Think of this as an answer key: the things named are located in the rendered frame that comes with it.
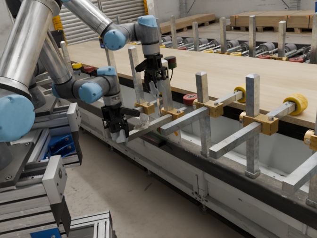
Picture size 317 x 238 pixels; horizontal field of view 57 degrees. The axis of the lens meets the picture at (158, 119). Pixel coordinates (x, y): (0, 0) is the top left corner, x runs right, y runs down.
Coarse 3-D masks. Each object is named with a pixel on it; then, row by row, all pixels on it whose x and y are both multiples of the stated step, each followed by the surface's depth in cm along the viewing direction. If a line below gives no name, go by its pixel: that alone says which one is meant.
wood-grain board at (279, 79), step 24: (72, 48) 350; (96, 48) 328; (120, 72) 218; (192, 72) 193; (216, 72) 186; (240, 72) 179; (264, 72) 173; (288, 72) 167; (312, 72) 162; (216, 96) 149; (264, 96) 140; (312, 96) 133; (288, 120) 119; (312, 120) 113
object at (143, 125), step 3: (141, 123) 138; (144, 123) 136; (147, 123) 137; (135, 126) 136; (138, 126) 136; (141, 126) 136; (144, 126) 135; (147, 126) 136; (135, 129) 135; (141, 129) 134; (144, 129) 134
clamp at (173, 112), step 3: (162, 108) 152; (174, 108) 150; (162, 111) 151; (165, 111) 149; (168, 111) 147; (171, 111) 146; (174, 111) 146; (183, 111) 144; (165, 114) 150; (171, 114) 145; (174, 114) 143; (177, 114) 142; (180, 114) 143; (183, 114) 145; (174, 117) 144; (177, 117) 143; (180, 117) 144
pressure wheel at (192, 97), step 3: (186, 96) 153; (189, 96) 152; (192, 96) 152; (195, 96) 151; (183, 99) 152; (186, 99) 149; (189, 99) 149; (192, 99) 148; (186, 102) 150; (189, 102) 149; (192, 102) 149
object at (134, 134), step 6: (180, 108) 151; (186, 108) 150; (192, 108) 153; (168, 114) 146; (156, 120) 142; (162, 120) 142; (168, 120) 144; (150, 126) 138; (156, 126) 140; (132, 132) 133; (138, 132) 134; (144, 132) 136; (132, 138) 133
